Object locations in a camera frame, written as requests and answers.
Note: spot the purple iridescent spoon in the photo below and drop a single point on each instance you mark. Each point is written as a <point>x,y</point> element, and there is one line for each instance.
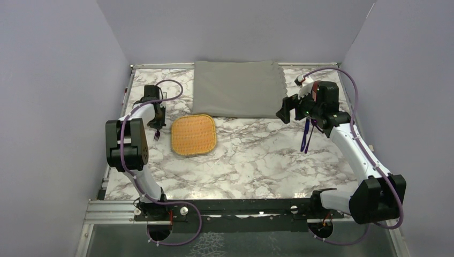
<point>311,130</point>

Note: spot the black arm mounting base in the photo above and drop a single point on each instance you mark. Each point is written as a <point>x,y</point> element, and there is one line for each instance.
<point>230,216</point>

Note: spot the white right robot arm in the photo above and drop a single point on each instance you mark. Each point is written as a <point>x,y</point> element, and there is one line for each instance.
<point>379,196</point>

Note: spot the aluminium table frame rail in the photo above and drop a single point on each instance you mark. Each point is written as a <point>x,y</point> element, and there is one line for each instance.
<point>103,212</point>

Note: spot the grey scalloped cloth placemat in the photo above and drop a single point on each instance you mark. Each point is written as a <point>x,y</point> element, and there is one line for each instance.
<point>238,90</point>

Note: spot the purple iridescent fork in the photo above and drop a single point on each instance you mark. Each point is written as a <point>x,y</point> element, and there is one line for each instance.
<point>157,136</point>

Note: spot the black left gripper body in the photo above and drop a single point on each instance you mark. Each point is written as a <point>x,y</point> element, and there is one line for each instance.
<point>159,121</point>

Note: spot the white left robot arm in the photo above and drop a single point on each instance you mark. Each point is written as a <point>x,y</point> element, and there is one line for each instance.
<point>127,147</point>

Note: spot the pink patterned cup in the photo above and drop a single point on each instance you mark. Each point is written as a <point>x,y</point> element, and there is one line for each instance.
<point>309,89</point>

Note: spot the woven yellow wicker tray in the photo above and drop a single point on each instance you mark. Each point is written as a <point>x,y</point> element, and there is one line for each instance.
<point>193,135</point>

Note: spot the purple iridescent knife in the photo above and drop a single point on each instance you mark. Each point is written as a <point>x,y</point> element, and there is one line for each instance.
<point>304,138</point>

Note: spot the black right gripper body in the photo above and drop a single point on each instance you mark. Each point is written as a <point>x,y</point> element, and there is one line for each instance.
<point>305,106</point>

